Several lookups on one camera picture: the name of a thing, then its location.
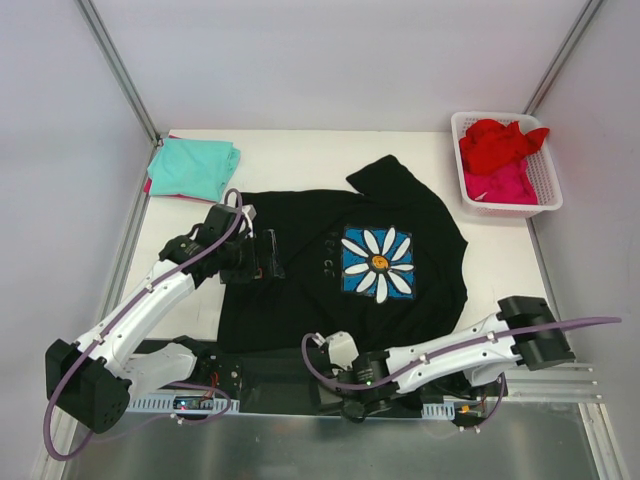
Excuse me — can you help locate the black t-shirt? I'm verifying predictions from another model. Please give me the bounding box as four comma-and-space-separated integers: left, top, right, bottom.
217, 155, 467, 354

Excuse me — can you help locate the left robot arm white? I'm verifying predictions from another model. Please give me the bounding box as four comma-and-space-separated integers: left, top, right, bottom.
45, 204, 284, 434

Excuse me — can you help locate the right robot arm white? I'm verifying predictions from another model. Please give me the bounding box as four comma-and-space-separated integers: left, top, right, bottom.
301, 296, 578, 423

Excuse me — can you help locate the folded teal t-shirt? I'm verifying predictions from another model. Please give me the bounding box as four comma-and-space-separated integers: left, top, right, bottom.
144, 137, 241, 202

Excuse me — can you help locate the magenta t-shirt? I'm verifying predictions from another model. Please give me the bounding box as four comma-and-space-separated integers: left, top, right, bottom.
464, 159, 538, 205

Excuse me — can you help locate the red t-shirt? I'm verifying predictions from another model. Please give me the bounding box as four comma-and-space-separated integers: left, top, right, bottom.
459, 119, 550, 175

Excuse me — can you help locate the white plastic basket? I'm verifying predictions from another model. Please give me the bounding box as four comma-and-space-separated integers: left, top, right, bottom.
451, 111, 563, 218

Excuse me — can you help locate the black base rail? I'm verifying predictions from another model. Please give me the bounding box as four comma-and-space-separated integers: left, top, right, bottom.
118, 338, 551, 419

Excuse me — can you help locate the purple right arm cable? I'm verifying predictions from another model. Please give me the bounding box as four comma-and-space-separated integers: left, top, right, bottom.
302, 316, 623, 393

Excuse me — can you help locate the left aluminium frame post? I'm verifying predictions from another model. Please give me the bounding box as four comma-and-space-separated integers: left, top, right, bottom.
74, 0, 162, 146

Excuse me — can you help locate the aluminium frame post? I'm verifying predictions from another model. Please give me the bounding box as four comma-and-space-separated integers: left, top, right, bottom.
518, 0, 606, 117
74, 0, 162, 146

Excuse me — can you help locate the right aluminium frame post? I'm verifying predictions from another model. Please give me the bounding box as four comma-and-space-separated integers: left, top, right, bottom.
518, 0, 606, 117

